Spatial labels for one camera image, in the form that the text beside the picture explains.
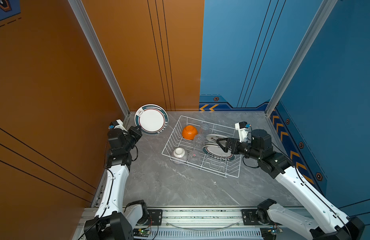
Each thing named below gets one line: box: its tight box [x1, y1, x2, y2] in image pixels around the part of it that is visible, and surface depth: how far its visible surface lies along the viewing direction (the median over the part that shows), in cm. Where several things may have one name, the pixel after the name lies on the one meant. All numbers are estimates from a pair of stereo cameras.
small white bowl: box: [173, 147, 185, 158], surface depth 91 cm
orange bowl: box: [182, 125, 198, 141], surface depth 102 cm
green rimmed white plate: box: [134, 104, 169, 135], surface depth 83 cm
